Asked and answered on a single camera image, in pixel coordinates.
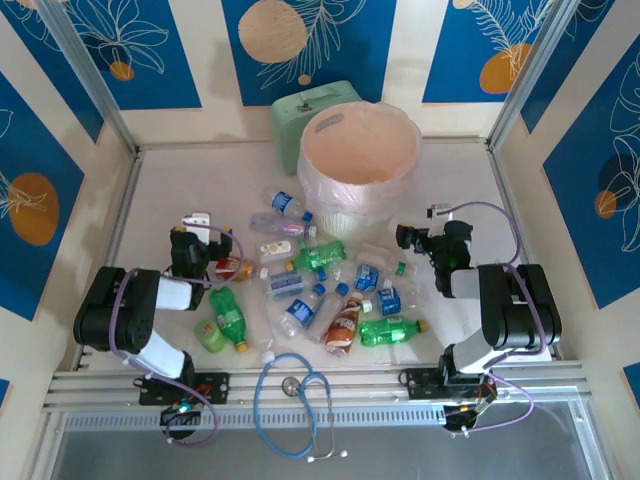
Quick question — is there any red-label bottle orange cap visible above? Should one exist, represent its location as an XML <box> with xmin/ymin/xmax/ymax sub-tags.
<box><xmin>214</xmin><ymin>255</ymin><xmax>257</xmax><ymax>283</ymax></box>

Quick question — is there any clear unlabelled plastic bottle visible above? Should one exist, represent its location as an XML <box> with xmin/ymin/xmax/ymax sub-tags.
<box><xmin>398</xmin><ymin>280</ymin><xmax>429</xmax><ymax>312</ymax></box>

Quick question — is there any square clear bottle orange label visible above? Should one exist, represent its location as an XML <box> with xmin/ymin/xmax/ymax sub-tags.
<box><xmin>256</xmin><ymin>238</ymin><xmax>307</xmax><ymax>265</ymax></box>

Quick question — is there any crushed clear blue-label bottle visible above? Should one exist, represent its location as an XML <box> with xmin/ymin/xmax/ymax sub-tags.
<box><xmin>258</xmin><ymin>268</ymin><xmax>305</xmax><ymax>302</ymax></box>

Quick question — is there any brown coffee drink bottle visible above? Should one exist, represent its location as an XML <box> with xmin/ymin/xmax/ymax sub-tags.
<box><xmin>323</xmin><ymin>292</ymin><xmax>365</xmax><ymax>358</ymax></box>

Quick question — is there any clear red-print bottle blue cap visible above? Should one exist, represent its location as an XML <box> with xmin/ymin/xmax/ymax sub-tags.
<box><xmin>304</xmin><ymin>282</ymin><xmax>351</xmax><ymax>344</ymax></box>

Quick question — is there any cream ribbed plastic bin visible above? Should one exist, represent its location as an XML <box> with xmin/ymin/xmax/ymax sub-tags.
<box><xmin>298</xmin><ymin>103</ymin><xmax>420</xmax><ymax>247</ymax></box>

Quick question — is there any clear plastic bin liner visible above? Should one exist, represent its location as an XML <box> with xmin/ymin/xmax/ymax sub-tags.
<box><xmin>296</xmin><ymin>101</ymin><xmax>424</xmax><ymax>226</ymax></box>

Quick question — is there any clear bottle with pink label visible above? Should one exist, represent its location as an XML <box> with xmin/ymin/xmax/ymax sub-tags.
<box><xmin>249</xmin><ymin>213</ymin><xmax>318</xmax><ymax>238</ymax></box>

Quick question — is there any short light green bottle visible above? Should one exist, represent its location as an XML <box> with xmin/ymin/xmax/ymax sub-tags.
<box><xmin>194</xmin><ymin>319</ymin><xmax>230</xmax><ymax>355</ymax></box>

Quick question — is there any mint green carry case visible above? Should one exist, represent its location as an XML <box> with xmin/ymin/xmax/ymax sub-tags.
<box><xmin>271</xmin><ymin>79</ymin><xmax>362</xmax><ymax>176</ymax></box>

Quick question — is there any blue stethoscope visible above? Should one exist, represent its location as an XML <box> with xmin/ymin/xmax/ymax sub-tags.
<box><xmin>252</xmin><ymin>352</ymin><xmax>350</xmax><ymax>462</ymax></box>

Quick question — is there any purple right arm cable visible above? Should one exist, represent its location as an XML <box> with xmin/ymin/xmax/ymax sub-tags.
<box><xmin>446</xmin><ymin>200</ymin><xmax>547</xmax><ymax>434</ymax></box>

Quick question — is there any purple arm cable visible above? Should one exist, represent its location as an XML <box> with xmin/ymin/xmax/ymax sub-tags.
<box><xmin>446</xmin><ymin>200</ymin><xmax>547</xmax><ymax>434</ymax></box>
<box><xmin>110</xmin><ymin>224</ymin><xmax>245</xmax><ymax>446</ymax></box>

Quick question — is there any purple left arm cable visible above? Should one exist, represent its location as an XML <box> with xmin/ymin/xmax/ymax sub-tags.
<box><xmin>110</xmin><ymin>224</ymin><xmax>245</xmax><ymax>446</ymax></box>

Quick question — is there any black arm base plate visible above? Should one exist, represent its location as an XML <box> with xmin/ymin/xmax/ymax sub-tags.
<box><xmin>398</xmin><ymin>368</ymin><xmax>501</xmax><ymax>402</ymax></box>
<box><xmin>138</xmin><ymin>371</ymin><xmax>232</xmax><ymax>407</ymax></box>

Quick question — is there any black wired connector block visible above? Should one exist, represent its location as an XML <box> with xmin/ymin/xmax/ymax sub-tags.
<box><xmin>159</xmin><ymin>397</ymin><xmax>204</xmax><ymax>427</ymax></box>
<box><xmin>442</xmin><ymin>384</ymin><xmax>499</xmax><ymax>432</ymax></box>

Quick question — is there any aluminium table edge rail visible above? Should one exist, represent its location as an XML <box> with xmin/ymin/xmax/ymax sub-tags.
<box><xmin>42</xmin><ymin>358</ymin><xmax>594</xmax><ymax>416</ymax></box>

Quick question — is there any aluminium frame post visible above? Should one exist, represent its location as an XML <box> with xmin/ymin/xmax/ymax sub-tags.
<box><xmin>485</xmin><ymin>0</ymin><xmax>617</xmax><ymax>152</ymax></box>
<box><xmin>35</xmin><ymin>0</ymin><xmax>140</xmax><ymax>157</ymax></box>

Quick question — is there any grey slotted cable duct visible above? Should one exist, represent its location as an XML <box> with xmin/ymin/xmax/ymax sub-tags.
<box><xmin>62</xmin><ymin>410</ymin><xmax>449</xmax><ymax>432</ymax></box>

